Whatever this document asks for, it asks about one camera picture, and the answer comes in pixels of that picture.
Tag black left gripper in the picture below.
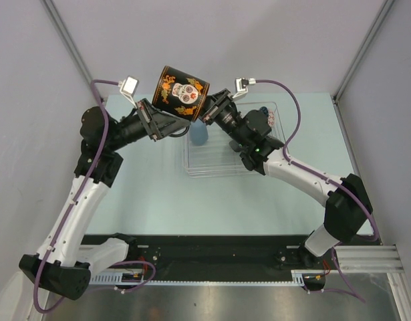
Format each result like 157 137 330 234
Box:
106 98 190 151

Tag black floral mug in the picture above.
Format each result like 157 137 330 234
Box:
152 66 210 122

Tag light blue cup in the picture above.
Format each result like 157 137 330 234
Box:
189 120 209 146

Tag blue triangle pattern bowl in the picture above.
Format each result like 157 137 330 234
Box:
259 106 275 127

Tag clear wire dish rack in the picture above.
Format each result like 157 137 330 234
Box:
183 101 285 178

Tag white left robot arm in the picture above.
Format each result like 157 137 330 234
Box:
19 99 190 300

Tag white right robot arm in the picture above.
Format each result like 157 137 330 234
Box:
200 90 375 268

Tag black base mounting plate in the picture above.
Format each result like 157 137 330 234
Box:
81 233 382 284

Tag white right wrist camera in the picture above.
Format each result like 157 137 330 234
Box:
232 78 256 101

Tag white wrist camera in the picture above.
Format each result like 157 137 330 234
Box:
118 76 139 109
232 78 256 101

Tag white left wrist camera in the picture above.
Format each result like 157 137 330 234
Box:
118 76 139 109

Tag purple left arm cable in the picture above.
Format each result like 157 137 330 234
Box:
33 79 158 314

